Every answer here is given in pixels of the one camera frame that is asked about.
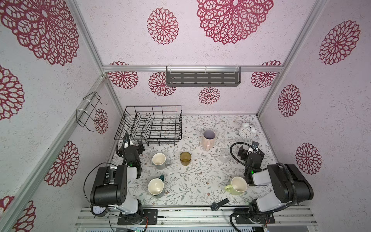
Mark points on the light green mug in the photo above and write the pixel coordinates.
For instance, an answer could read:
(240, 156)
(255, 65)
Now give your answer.
(238, 186)

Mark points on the black wire wall basket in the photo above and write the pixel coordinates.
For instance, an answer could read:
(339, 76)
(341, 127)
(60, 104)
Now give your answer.
(84, 114)

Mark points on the teal mug cream inside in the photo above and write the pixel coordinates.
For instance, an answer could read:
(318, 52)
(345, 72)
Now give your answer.
(156, 187)

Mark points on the clear glass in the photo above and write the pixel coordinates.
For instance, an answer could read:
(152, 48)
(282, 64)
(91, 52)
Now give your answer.
(224, 156)

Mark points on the grey wall shelf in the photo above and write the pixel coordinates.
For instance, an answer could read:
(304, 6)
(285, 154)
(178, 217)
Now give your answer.
(202, 79)

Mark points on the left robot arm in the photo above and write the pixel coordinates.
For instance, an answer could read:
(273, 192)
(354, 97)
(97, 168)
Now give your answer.
(110, 187)

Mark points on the pink tall mug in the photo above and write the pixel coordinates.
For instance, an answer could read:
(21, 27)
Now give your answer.
(208, 139)

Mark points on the white twin-bell alarm clock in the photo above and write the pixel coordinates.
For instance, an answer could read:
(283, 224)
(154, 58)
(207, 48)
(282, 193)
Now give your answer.
(247, 130)

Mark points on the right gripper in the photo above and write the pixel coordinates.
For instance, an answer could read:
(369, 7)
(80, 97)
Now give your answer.
(252, 152)

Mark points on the amber textured glass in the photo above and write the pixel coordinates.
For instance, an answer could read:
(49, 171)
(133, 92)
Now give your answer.
(185, 158)

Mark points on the black wire dish rack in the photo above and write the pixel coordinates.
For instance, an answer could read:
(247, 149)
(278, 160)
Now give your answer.
(160, 124)

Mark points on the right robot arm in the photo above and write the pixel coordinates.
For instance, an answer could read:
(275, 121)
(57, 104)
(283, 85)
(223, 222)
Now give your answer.
(289, 186)

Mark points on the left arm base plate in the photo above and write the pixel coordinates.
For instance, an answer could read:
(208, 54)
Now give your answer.
(142, 217)

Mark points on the grey mug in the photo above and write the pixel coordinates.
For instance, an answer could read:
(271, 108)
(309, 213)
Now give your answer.
(160, 161)

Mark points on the black round clock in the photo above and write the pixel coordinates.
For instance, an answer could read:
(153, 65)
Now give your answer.
(99, 211)

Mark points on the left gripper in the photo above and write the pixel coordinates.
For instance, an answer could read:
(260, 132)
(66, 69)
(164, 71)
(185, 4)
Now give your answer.
(140, 148)

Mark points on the black wristwatch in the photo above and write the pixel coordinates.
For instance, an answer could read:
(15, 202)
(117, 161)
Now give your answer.
(216, 205)

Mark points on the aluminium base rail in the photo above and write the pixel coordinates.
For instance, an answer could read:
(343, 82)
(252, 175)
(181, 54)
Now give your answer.
(188, 216)

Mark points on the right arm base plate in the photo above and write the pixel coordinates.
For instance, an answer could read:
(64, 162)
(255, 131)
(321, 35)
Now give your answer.
(243, 218)

